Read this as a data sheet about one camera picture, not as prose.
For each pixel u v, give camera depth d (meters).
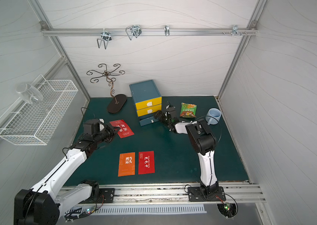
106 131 0.71
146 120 0.99
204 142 0.56
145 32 0.78
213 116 1.01
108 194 0.74
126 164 0.85
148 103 0.90
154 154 0.89
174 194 0.75
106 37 0.78
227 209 0.72
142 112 0.96
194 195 0.73
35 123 0.67
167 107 0.98
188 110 1.09
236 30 0.77
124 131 0.82
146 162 0.86
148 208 0.70
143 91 0.96
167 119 0.89
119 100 1.16
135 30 0.75
